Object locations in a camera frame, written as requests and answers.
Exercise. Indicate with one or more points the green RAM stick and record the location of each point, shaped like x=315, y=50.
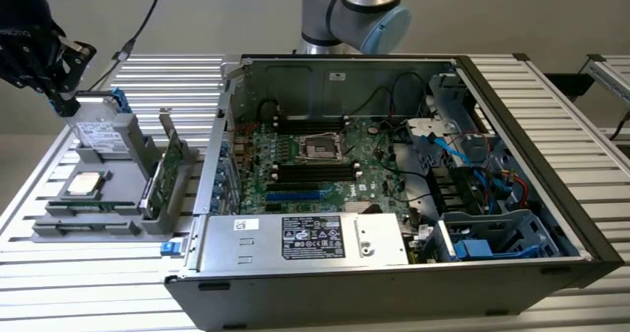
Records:
x=114, y=205

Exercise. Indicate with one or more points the black expansion slot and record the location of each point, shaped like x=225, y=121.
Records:
x=292, y=187

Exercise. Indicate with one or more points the green motherboard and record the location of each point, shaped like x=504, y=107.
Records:
x=353, y=184

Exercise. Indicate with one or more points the aluminium slat side table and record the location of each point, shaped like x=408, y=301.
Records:
x=607, y=77

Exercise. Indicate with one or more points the CPU with silver lid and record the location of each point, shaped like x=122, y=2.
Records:
x=88, y=184

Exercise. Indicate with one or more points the silver chipset heat sink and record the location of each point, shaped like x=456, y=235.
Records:
x=361, y=208

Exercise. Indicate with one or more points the silver hard disk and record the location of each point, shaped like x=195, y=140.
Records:
x=100, y=133

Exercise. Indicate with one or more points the green graphics card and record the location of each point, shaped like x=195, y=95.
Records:
x=166, y=169

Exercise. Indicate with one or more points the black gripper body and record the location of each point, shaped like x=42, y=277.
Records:
x=26, y=48

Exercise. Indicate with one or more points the silver coin battery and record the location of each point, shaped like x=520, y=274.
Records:
x=373, y=129

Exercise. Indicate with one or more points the grey metal drive cage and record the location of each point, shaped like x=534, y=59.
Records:
x=444, y=125

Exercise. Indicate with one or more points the grey parts rack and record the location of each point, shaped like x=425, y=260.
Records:
x=122, y=188

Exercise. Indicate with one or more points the black RAM slot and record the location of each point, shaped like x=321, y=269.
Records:
x=309, y=127
x=315, y=180
x=315, y=167
x=309, y=119
x=315, y=171
x=315, y=175
x=309, y=123

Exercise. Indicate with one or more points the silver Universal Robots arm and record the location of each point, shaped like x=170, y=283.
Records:
x=344, y=11

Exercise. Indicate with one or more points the blue case latch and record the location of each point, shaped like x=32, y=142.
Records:
x=169, y=247

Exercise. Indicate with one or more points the blue plastic disk bay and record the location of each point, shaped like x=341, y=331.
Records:
x=511, y=232

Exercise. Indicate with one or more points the silver power supply unit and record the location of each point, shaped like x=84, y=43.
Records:
x=265, y=243

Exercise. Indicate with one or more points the blue expansion slot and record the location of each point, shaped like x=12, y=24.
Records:
x=292, y=196

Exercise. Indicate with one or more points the CPU socket with metal frame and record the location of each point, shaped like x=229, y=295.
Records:
x=319, y=147

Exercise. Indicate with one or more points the black open PC case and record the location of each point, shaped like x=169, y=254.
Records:
x=373, y=295

